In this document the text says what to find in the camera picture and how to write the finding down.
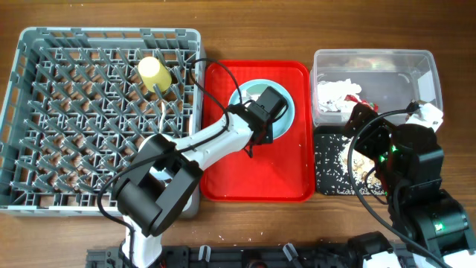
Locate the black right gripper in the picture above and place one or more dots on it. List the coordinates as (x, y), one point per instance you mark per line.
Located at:
(379, 129)

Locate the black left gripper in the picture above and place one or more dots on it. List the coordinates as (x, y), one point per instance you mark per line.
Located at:
(269, 138)

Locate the light blue plate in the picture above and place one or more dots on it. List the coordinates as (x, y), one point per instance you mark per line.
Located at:
(283, 124)

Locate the red snack wrapper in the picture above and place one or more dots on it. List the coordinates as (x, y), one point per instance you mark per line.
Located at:
(355, 99)

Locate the rice food waste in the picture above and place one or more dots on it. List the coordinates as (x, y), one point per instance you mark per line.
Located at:
(357, 167)

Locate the white tissue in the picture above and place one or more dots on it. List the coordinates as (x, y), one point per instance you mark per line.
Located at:
(331, 95)

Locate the white plastic spoon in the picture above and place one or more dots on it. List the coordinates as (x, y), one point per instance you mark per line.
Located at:
(162, 117)

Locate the yellow plastic cup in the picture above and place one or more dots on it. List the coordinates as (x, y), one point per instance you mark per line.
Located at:
(153, 72)

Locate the light green bowl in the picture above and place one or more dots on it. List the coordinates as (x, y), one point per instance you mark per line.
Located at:
(252, 90)

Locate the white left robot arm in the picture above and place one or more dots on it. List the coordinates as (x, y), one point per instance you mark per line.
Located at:
(153, 192)

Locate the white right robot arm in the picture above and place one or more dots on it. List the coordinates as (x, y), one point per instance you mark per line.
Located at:
(408, 161)

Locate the grey plastic dishwasher rack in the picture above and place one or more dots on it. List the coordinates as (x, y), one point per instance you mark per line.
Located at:
(76, 111)

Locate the clear plastic bin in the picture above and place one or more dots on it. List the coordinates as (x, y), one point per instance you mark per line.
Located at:
(391, 78)

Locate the black plastic tray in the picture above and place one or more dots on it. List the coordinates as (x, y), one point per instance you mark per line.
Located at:
(327, 164)

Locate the red plastic tray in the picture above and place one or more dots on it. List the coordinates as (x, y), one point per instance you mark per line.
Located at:
(279, 172)

